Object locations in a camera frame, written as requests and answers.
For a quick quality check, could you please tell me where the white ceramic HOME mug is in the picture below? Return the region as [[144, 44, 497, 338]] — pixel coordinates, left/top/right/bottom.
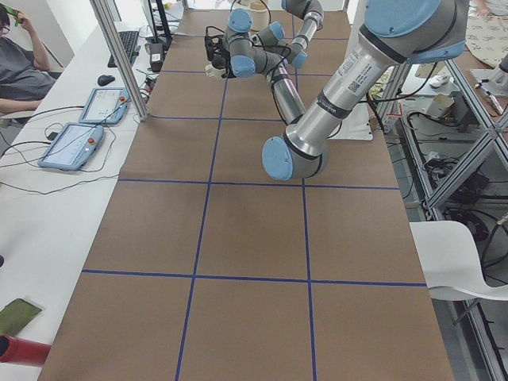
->
[[205, 63, 228, 79]]

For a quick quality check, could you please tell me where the near blue teach pendant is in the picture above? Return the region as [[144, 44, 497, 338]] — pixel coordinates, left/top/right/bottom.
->
[[37, 123, 104, 171]]

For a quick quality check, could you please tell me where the aluminium frame post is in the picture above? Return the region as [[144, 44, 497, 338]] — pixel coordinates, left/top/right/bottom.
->
[[90, 0, 148, 121]]

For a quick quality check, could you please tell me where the seated person grey shirt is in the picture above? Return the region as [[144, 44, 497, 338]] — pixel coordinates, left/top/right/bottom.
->
[[1, 5, 56, 114]]

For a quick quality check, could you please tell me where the aluminium frame rack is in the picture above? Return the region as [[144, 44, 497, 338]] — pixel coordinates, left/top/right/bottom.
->
[[376, 52, 507, 380]]

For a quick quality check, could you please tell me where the black computer mouse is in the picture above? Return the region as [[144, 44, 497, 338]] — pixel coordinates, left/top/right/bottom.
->
[[97, 75, 115, 87]]

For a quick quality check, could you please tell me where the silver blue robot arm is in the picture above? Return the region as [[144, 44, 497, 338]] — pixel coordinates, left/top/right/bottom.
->
[[253, 0, 324, 69], [206, 0, 469, 180]]

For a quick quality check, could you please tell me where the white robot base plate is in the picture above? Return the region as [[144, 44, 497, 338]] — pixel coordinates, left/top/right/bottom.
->
[[328, 102, 373, 140]]

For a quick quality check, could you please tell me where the black keyboard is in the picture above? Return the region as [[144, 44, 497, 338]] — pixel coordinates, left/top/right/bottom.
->
[[117, 30, 140, 66]]

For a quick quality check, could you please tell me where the white plastic chair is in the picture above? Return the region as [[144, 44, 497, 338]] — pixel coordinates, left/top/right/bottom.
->
[[410, 221, 507, 302]]

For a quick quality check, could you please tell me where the blue teach pendant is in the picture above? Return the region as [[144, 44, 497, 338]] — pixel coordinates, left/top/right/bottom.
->
[[37, 123, 104, 171], [79, 87, 130, 125]]

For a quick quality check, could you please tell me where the green cloth pouch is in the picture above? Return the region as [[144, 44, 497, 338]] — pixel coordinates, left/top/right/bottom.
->
[[1, 298, 42, 337]]

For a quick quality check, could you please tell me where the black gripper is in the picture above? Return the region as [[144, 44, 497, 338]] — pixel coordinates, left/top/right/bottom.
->
[[204, 35, 232, 78]]

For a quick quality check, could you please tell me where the red cylinder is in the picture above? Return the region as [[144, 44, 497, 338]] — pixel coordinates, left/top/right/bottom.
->
[[1, 335, 52, 367]]

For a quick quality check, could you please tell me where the far blue teach pendant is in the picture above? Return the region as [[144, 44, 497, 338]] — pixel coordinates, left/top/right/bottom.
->
[[79, 87, 130, 125]]

